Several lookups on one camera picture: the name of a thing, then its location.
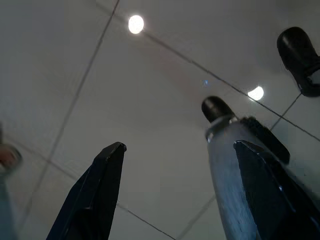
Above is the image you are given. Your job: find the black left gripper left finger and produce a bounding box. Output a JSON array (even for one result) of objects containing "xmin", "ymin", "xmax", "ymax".
[{"xmin": 46, "ymin": 141, "xmax": 128, "ymax": 240}]

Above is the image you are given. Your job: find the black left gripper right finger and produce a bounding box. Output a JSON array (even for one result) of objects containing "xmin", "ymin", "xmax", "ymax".
[{"xmin": 233, "ymin": 139, "xmax": 320, "ymax": 240}]

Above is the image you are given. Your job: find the clear plastic bottle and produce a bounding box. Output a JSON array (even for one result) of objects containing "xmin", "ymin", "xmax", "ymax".
[{"xmin": 0, "ymin": 121, "xmax": 24, "ymax": 240}]

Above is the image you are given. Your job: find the black robot left foot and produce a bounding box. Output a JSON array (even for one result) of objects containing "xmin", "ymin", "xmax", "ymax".
[{"xmin": 201, "ymin": 95, "xmax": 236, "ymax": 124}]

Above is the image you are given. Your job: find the black robot foot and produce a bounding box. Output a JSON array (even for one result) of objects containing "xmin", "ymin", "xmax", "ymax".
[
  {"xmin": 276, "ymin": 26, "xmax": 320, "ymax": 98},
  {"xmin": 201, "ymin": 95, "xmax": 236, "ymax": 124}
]

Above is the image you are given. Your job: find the black robot right foot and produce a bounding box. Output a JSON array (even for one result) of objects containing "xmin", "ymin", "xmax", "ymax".
[{"xmin": 276, "ymin": 26, "xmax": 320, "ymax": 98}]

